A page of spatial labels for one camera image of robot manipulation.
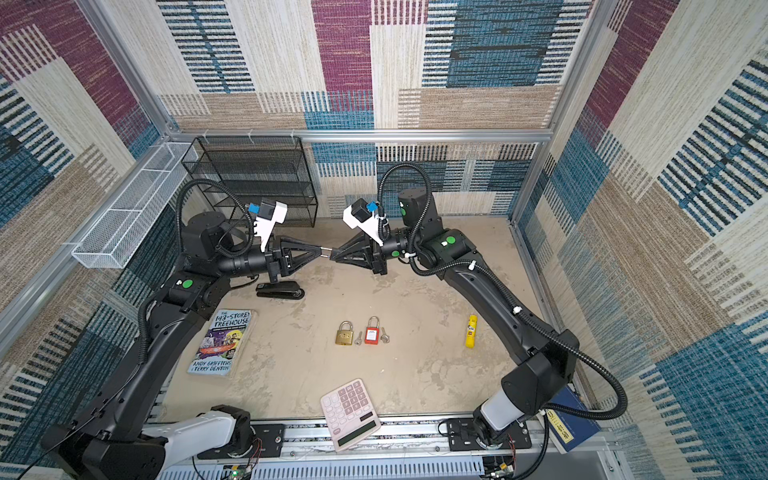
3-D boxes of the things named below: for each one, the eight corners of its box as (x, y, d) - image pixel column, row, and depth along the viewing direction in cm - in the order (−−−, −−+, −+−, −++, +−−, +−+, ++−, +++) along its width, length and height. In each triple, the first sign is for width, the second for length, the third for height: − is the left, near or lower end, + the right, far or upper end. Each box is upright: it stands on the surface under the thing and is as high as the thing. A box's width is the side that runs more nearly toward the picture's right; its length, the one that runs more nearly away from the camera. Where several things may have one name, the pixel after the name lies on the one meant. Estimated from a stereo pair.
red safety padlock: (364, 344, 91) (363, 341, 89) (365, 318, 96) (365, 315, 95) (379, 344, 91) (379, 341, 89) (379, 318, 96) (379, 315, 95)
